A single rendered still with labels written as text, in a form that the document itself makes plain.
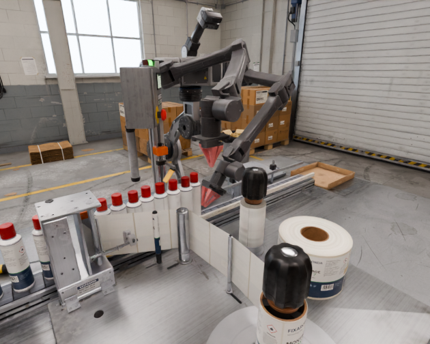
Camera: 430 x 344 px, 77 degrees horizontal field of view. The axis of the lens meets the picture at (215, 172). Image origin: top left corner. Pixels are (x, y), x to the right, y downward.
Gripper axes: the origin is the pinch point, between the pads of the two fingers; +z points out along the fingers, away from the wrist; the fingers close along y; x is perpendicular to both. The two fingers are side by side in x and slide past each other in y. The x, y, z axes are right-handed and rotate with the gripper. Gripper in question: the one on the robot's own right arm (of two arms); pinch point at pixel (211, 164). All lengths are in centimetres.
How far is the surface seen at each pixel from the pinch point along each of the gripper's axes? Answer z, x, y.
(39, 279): 31, 21, -49
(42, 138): 92, 558, 18
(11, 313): 34, 15, -57
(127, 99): -19.0, 22.8, -15.3
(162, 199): 15.8, 17.1, -8.7
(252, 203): 12.1, -10.7, 8.2
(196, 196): 19.5, 17.7, 6.6
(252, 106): 25, 260, 297
